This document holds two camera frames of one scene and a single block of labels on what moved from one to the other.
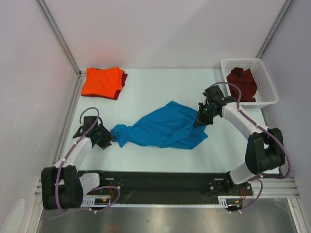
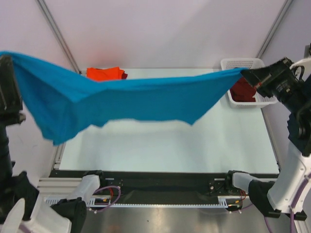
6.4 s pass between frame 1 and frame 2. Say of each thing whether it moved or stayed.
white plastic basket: stayed
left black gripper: moved
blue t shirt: moved
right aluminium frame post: stayed
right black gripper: moved
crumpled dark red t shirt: stayed
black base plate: stayed
